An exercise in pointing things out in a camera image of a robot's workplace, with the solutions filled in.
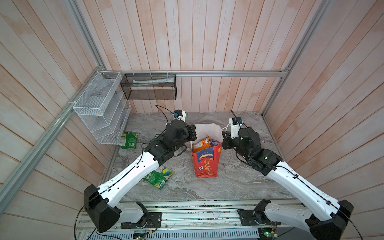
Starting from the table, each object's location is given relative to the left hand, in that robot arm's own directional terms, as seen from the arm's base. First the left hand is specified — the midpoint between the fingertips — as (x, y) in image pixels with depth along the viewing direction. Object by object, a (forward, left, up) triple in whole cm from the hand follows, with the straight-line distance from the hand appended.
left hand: (196, 130), depth 71 cm
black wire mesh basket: (+33, +28, +2) cm, 44 cm away
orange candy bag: (+1, -4, -15) cm, 16 cm away
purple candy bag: (+2, -11, -16) cm, 19 cm away
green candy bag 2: (-12, +22, -29) cm, 38 cm away
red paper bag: (-9, -6, -16) cm, 19 cm away
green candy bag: (+14, +44, -28) cm, 54 cm away
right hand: (0, -13, -2) cm, 13 cm away
